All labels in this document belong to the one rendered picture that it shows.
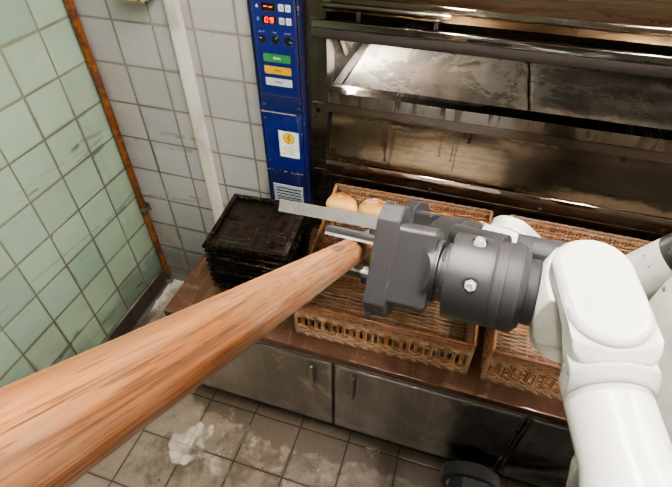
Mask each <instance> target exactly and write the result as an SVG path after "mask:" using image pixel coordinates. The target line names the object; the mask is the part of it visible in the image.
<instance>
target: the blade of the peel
mask: <svg viewBox="0 0 672 487"><path fill-rule="evenodd" d="M278 211H281V212H287V213H292V214H297V215H303V216H308V217H313V218H319V219H324V220H329V221H335V222H340V223H345V224H351V225H356V226H361V227H367V228H373V227H376V225H377V219H378V217H377V216H372V215H366V214H361V213H355V212H350V211H344V210H339V209H333V208H328V207H322V206H317V205H311V204H306V203H300V202H295V201H289V200H284V199H280V202H279V209H278Z"/></svg>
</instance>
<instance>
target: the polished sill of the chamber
mask: <svg viewBox="0 0 672 487"><path fill-rule="evenodd" d="M328 103H333V104H339V105H346V106H353V107H360V108H366V109H373V110H380V111H387V112H393V113H400V114H407V115H414V116H421V117H427V118H434V119H441V120H448V121H454V122H461V123H468V124H475V125H482V126H488V127H495V128H502V129H509V130H515V131H522V132H529V133H536V134H542V135H549V136H556V137H563V138H570V139H576V140H583V141H590V142H597V143H603V144H610V145H617V146H624V147H630V148H637V149H644V150H651V151H658V152H664V153H671V154H672V131H671V130H664V129H657V128H650V127H642V126H635V125H628V124H621V123H613V122H606V121H599V120H592V119H584V118H577V117H570V116H563V115H555V114H548V113H541V112H534V111H526V110H519V109H512V108H505V107H497V106H490V105H483V104H476V103H468V102H461V101H454V100H447V99H439V98H432V97H425V96H418V95H411V94H403V93H396V92H389V91H382V90H374V89H367V88H360V87H353V86H345V85H338V84H333V85H332V86H331V88H330V89H329V90H328Z"/></svg>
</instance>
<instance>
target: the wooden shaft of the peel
mask: <svg viewBox="0 0 672 487"><path fill-rule="evenodd" d="M372 247H373V245H372V244H367V243H363V242H358V241H354V240H350V239H345V240H343V241H341V242H338V243H336V244H334V245H331V246H329V247H327V248H324V249H322V250H320V251H318V252H315V253H313V254H311V255H308V256H306V257H304V258H301V259H299V260H297V261H294V262H292V263H290V264H287V265H285V266H283V267H280V268H278V269H276V270H273V271H271V272H269V273H266V274H264V275H262V276H259V277H257V278H255V279H252V280H250V281H248V282H245V283H243V284H241V285H238V286H236V287H234V288H232V289H229V290H227V291H225V292H222V293H220V294H218V295H215V296H213V297H211V298H208V299H206V300H204V301H201V302H199V303H197V304H194V305H192V306H190V307H187V308H185V309H183V310H180V311H178V312H176V313H173V314H171V315H169V316H166V317H164V318H162V319H159V320H157V321H155V322H152V323H150V324H148V325H146V326H143V327H141V328H139V329H136V330H134V331H132V332H129V333H127V334H125V335H122V336H120V337H118V338H115V339H113V340H111V341H108V342H106V343H104V344H101V345H99V346H97V347H94V348H92V349H90V350H87V351H85V352H83V353H80V354H78V355H76V356H73V357H71V358H69V359H66V360H64V361H62V362H60V363H57V364H55V365H53V366H50V367H48V368H46V369H43V370H41V371H39V372H36V373H34V374H32V375H29V376H27V377H25V378H22V379H20V380H18V381H15V382H13V383H11V384H8V385H6V386H4V387H1V388H0V487H69V486H70V485H72V484H73V483H74V482H76V481H77V480H78V479H79V478H81V477H82V476H83V475H85V474H86V473H87V472H89V471H90V470H91V469H92V468H94V467H95V466H96V465H98V464H99V463H100V462H102V461H103V460H104V459H105V458H107V457H108V456H109V455H111V454H112V453H113V452H114V451H116V450H117V449H118V448H120V447H121V446H122V445H124V444H125V443H126V442H127V441H129V440H130V439H131V438H133V437H134V436H135V435H136V434H138V433H139V432H140V431H142V430H143V429H144V428H146V427H147V426H148V425H149V424H151V423H152V422H153V421H155V420H156V419H157V418H159V417H160V416H161V415H162V414H164V413H165V412H166V411H168V410H169V409H170V408H171V407H173V406H174V405H175V404H177V403H178V402H179V401H181V400H182V399H183V398H184V397H186V396H187V395H188V394H190V393H191V392H192V391H194V390H195V389H196V388H197V387H199V386H200V385H201V384H203V383H204V382H205V381H206V380H208V379H209V378H210V377H212V376H213V375H214V374H216V373H217V372H218V371H219V370H221V369H222V368H223V367H225V366H226V365H227V364H228V363H230V362H231V361H232V360H234V359H235V358H236V357H238V356H239V355H240V354H241V353H243V352H244V351H245V350H247V349H248V348H249V347H251V346H252V345H253V344H254V343H256V342H257V341H258V340H260V339H261V338H262V337H263V336H265V335H266V334H267V333H269V332H270V331H271V330H273V329H274V328H275V327H276V326H278V325H279V324H280V323H282V322H283V321H284V320H285V319H287V318H288V317H289V316H291V315H292V314H293V313H295V312H296V311H297V310H298V309H300V308H301V307H302V306H304V305H305V304H306V303H308V302H309V301H310V300H311V299H313V298H314V297H315V296H317V295H318V294H319V293H320V292H322V291H323V290H324V289H326V288H327V287H328V286H330V285H331V284H332V283H333V282H335V281H336V280H337V279H339V278H340V277H341V276H342V275H344V274H345V273H346V272H348V271H349V270H350V269H352V268H353V267H354V266H355V265H357V264H358V263H359V262H361V261H362V260H363V259H365V258H366V257H367V256H368V255H370V254H371V253H372Z"/></svg>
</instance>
